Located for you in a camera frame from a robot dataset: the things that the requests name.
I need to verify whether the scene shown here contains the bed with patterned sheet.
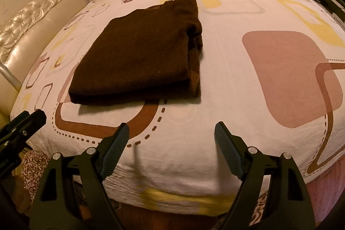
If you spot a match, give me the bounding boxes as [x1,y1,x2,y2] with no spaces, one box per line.
[11,0,345,210]

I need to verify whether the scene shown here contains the grey metal pole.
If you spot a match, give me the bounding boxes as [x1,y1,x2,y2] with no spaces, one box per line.
[0,64,22,90]

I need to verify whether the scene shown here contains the cream tufted leather headboard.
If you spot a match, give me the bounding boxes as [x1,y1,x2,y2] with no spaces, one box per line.
[0,0,97,125]

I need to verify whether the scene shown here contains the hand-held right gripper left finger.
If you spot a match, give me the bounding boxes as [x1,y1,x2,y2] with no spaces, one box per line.
[29,122,130,230]

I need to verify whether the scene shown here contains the brown plaid sweater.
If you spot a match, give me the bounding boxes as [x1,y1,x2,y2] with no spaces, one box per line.
[68,0,203,106]

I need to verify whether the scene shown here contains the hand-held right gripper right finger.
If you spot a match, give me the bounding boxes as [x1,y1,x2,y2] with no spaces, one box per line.
[214,121,316,230]

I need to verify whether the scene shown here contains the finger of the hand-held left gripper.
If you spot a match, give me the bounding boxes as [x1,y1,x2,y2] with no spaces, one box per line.
[0,109,47,149]

